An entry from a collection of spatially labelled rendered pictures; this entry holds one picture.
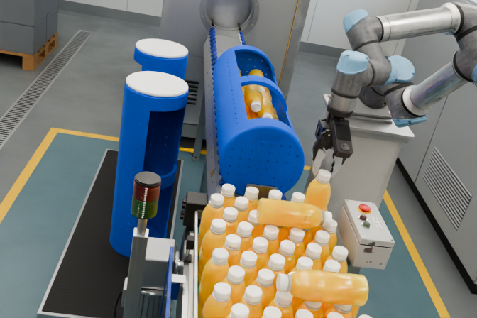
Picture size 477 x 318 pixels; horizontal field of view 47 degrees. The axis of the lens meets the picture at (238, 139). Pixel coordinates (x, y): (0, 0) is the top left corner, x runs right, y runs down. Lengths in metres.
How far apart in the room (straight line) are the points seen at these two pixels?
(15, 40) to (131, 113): 2.97
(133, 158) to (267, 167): 0.86
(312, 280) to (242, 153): 0.65
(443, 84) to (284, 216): 0.73
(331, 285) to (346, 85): 0.51
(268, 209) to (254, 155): 0.37
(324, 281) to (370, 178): 1.07
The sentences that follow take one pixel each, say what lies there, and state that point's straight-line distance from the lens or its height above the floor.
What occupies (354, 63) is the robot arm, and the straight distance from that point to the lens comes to 1.44.
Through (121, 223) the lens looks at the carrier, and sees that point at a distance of 2.73.
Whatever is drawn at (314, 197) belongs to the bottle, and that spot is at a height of 1.15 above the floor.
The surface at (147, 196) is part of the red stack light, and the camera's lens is 1.30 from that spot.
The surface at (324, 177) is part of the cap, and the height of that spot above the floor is 1.22.
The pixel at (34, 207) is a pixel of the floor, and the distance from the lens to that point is 3.40.
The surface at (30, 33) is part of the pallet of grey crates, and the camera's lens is 5.22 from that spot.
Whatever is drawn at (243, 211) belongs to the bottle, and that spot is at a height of 1.07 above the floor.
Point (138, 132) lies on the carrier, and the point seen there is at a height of 0.84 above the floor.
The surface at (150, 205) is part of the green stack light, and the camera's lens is 1.32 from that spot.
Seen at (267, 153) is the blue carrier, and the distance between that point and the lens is 1.79.
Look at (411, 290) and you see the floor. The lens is 3.38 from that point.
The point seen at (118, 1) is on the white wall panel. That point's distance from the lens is 7.08.
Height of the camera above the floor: 1.94
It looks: 26 degrees down
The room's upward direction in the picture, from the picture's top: 12 degrees clockwise
